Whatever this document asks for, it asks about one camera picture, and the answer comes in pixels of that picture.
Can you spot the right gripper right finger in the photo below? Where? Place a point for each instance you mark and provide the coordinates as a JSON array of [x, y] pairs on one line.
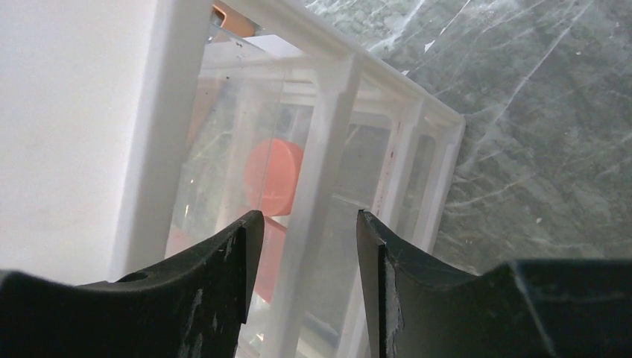
[[419, 306]]

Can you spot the orange mesh file organizer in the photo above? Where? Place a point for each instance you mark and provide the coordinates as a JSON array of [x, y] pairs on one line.
[[231, 20]]

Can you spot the white plastic drawer unit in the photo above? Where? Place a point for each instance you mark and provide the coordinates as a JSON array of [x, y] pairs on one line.
[[103, 101]]

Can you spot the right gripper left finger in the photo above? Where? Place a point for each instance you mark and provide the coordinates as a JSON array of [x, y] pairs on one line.
[[192, 304]]

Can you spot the pink capped clear bottle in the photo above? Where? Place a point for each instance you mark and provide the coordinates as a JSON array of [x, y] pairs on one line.
[[221, 181]]

